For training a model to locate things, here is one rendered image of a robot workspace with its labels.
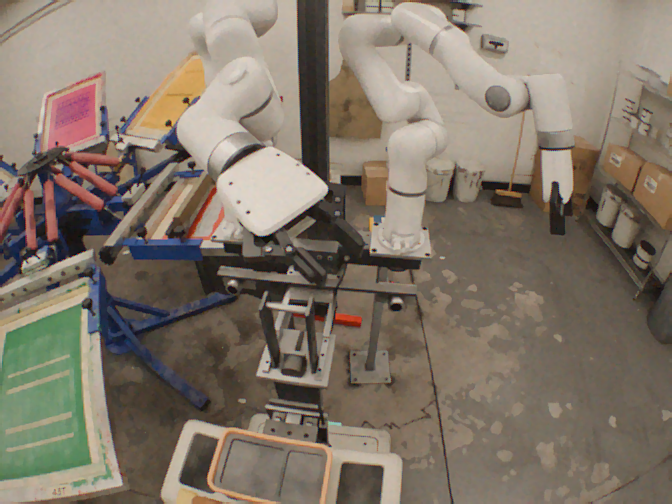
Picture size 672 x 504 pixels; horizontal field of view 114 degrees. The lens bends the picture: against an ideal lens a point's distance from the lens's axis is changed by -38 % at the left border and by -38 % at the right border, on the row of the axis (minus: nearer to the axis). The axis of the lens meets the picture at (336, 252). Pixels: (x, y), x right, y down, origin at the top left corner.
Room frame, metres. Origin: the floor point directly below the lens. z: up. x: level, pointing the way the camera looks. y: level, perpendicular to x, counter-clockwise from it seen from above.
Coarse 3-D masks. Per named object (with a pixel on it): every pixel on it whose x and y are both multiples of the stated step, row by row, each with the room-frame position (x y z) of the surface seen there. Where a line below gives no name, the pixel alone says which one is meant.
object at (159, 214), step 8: (336, 176) 1.40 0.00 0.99; (176, 184) 1.38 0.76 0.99; (184, 184) 1.41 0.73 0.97; (176, 192) 1.31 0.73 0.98; (168, 200) 1.23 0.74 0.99; (160, 208) 1.17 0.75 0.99; (168, 208) 1.20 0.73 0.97; (152, 216) 1.11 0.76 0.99; (160, 216) 1.12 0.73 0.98; (152, 224) 1.05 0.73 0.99; (152, 232) 1.03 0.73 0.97; (200, 248) 0.90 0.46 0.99; (208, 248) 0.90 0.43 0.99; (216, 248) 0.90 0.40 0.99
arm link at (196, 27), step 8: (200, 16) 0.75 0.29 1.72; (192, 24) 0.75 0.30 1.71; (200, 24) 0.74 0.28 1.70; (192, 32) 0.75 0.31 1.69; (200, 32) 0.74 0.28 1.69; (192, 40) 0.77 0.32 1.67; (200, 40) 0.75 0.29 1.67; (200, 48) 0.78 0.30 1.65; (200, 56) 0.80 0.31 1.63; (208, 56) 0.78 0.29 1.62; (208, 64) 0.79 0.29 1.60; (208, 72) 0.79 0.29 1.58; (216, 72) 0.78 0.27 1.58; (208, 80) 0.79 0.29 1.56
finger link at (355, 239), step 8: (336, 200) 0.34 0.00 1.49; (336, 224) 0.30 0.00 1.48; (344, 224) 0.30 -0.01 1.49; (336, 232) 0.31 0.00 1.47; (344, 232) 0.30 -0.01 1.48; (352, 232) 0.29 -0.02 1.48; (336, 240) 0.31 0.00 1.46; (344, 240) 0.30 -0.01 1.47; (352, 240) 0.29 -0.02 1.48; (360, 240) 0.29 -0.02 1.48; (352, 248) 0.29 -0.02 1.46; (360, 248) 0.28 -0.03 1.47; (360, 256) 0.29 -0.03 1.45
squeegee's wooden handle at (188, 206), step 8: (200, 176) 1.31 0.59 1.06; (208, 176) 1.34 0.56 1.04; (200, 184) 1.24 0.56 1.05; (208, 184) 1.32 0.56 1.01; (192, 192) 1.16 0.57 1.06; (200, 192) 1.22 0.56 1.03; (184, 200) 1.10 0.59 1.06; (192, 200) 1.13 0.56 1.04; (200, 200) 1.20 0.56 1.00; (184, 208) 1.05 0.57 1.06; (192, 208) 1.11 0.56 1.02; (176, 216) 0.99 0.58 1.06; (184, 216) 1.03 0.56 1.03; (176, 224) 0.99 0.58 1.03
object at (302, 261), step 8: (264, 248) 0.28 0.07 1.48; (272, 248) 0.28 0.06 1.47; (280, 248) 0.28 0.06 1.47; (296, 248) 0.28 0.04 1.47; (272, 256) 0.27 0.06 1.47; (280, 256) 0.27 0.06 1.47; (288, 256) 0.27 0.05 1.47; (296, 256) 0.27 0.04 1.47; (304, 256) 0.26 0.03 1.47; (296, 264) 0.26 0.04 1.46; (304, 264) 0.26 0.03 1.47; (312, 264) 0.26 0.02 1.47; (304, 272) 0.26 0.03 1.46; (312, 272) 0.25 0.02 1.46; (320, 272) 0.25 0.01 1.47; (312, 280) 0.25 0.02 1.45; (320, 280) 0.25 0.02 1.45
